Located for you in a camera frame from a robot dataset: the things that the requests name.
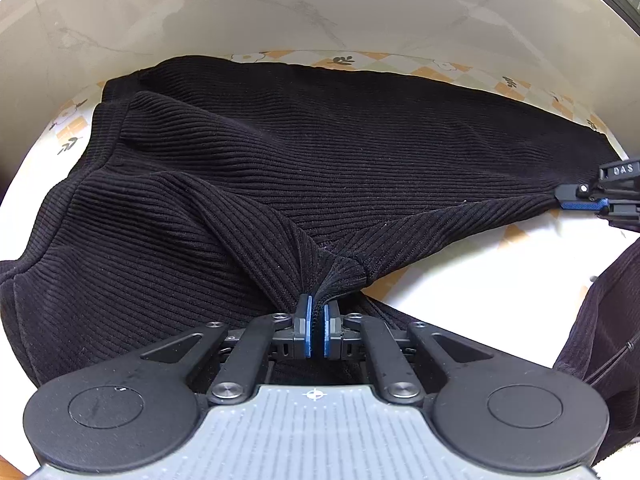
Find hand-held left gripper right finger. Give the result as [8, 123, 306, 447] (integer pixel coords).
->
[322, 300, 493, 406]

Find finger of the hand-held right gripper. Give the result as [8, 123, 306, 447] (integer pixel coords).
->
[556, 183, 608, 204]
[560, 198, 640, 233]

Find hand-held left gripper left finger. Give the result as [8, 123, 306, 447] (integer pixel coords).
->
[141, 296, 313, 406]

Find black corduroy pants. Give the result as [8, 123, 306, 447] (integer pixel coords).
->
[0, 55, 616, 396]

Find floral checked tablecloth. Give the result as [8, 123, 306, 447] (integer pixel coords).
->
[47, 50, 640, 371]

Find person's dark corduroy clothing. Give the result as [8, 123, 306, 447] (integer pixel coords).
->
[552, 246, 640, 461]

